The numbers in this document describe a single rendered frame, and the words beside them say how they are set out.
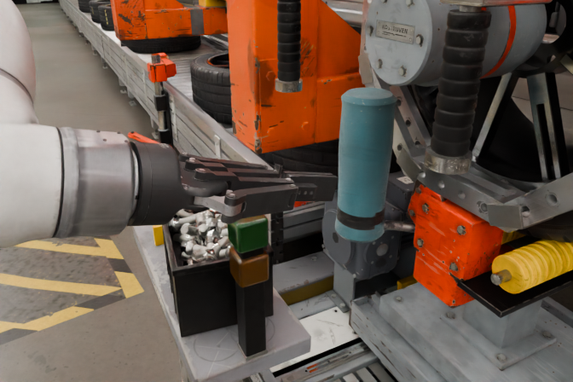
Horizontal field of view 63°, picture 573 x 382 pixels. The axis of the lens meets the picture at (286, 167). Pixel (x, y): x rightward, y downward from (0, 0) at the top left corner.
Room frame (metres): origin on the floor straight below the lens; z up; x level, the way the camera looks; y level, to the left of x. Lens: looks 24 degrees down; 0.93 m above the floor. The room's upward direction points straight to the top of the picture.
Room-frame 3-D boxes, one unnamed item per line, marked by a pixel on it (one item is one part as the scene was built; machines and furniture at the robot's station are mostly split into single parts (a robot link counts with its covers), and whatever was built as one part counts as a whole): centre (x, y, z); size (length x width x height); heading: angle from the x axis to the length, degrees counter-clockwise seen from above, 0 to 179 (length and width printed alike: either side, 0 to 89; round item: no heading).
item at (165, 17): (2.99, 0.62, 0.69); 0.52 x 0.17 x 0.35; 117
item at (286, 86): (0.73, 0.00, 0.83); 0.04 x 0.04 x 0.16
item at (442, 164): (0.42, -0.16, 0.83); 0.04 x 0.04 x 0.16
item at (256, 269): (0.48, 0.05, 0.59); 0.04 x 0.04 x 0.04; 27
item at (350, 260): (1.07, -0.31, 0.26); 0.42 x 0.18 x 0.35; 117
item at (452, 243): (0.70, -0.32, 0.48); 0.16 x 0.12 x 0.17; 117
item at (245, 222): (0.48, 0.05, 0.64); 0.04 x 0.04 x 0.04; 27
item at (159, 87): (2.14, 0.59, 0.30); 0.09 x 0.05 x 0.50; 27
